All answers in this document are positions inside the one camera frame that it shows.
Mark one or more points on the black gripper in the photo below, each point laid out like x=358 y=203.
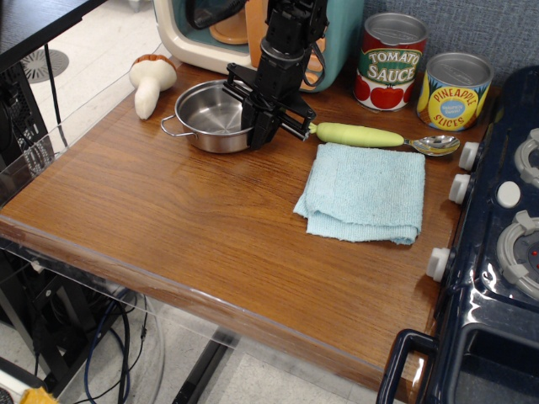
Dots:
x=270 y=95

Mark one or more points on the stainless steel pan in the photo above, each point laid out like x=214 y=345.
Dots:
x=209 y=118

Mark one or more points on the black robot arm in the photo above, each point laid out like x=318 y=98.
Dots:
x=293 y=25

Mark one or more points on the teal toy microwave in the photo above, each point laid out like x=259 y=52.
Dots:
x=237 y=39

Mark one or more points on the plush mushroom toy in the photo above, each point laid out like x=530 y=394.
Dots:
x=150 y=75

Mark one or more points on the light blue folded cloth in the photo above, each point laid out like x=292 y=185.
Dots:
x=364 y=195

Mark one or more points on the tomato sauce can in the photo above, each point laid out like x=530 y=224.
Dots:
x=391 y=50

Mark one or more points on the pineapple slices can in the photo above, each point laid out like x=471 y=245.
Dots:
x=454 y=90

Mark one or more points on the round floor drain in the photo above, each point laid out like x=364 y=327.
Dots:
x=39 y=65

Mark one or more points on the dark blue toy stove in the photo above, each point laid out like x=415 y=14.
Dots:
x=485 y=345

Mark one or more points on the spoon with green handle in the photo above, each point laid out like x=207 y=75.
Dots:
x=361 y=136

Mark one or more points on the black table frame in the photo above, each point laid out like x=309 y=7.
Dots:
x=60 y=321

